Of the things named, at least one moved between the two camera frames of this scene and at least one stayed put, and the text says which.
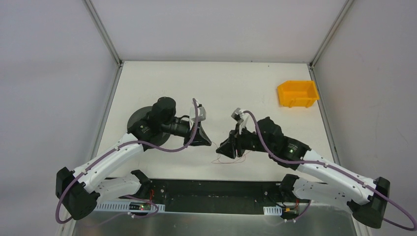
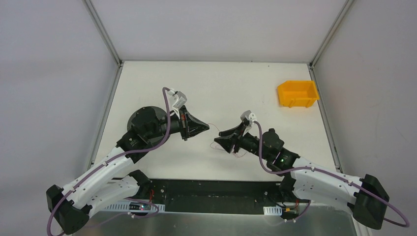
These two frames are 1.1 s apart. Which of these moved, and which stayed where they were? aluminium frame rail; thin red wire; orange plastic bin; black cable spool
Moved: thin red wire
Stayed: orange plastic bin; aluminium frame rail; black cable spool
